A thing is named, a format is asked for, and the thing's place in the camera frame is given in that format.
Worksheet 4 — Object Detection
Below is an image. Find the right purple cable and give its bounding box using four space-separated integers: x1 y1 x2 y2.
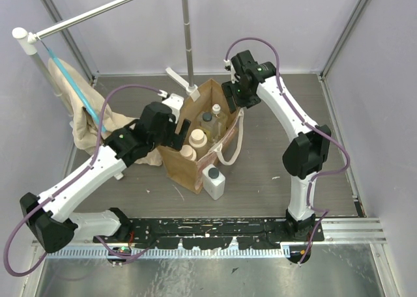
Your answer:
225 38 351 265

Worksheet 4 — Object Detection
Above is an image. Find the white metal clothes rack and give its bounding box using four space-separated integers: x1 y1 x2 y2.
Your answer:
12 0 198 98

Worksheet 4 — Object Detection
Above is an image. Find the aluminium front rail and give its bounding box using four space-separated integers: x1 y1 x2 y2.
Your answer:
31 218 387 246

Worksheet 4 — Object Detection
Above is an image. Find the beige bottle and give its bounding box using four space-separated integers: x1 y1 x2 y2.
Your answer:
180 145 197 161
188 129 208 159

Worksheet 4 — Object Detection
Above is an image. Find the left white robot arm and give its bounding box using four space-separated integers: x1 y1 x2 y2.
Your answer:
20 102 191 253

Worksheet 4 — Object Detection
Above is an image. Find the beige cloth on rack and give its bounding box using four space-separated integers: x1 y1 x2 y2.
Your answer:
48 57 164 167

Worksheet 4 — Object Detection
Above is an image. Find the teal hanger rod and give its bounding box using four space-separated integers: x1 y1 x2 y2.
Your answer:
46 47 99 124

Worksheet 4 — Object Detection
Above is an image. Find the white square bottle dark cap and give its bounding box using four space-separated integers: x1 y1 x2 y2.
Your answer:
203 164 225 201

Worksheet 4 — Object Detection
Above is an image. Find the clear bottle dark cap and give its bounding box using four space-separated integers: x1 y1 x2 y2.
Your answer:
199 112 227 143

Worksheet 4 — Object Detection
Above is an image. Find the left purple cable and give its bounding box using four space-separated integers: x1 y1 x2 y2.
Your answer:
5 84 167 276

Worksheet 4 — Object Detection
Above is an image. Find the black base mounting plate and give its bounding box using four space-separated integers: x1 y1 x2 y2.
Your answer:
102 218 311 250

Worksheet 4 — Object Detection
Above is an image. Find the beige bottle front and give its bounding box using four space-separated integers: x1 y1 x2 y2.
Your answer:
180 145 197 161

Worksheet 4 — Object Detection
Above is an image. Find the brown canvas tote bag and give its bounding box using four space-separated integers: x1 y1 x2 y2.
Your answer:
158 79 244 194

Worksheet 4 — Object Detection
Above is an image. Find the clear bottle white cap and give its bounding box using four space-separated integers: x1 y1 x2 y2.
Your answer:
212 104 227 122

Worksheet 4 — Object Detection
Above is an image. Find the purple cable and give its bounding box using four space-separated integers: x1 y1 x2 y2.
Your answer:
5 84 167 276
225 38 351 265

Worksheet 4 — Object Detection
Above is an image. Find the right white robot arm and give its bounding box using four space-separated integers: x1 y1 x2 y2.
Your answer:
222 50 331 241

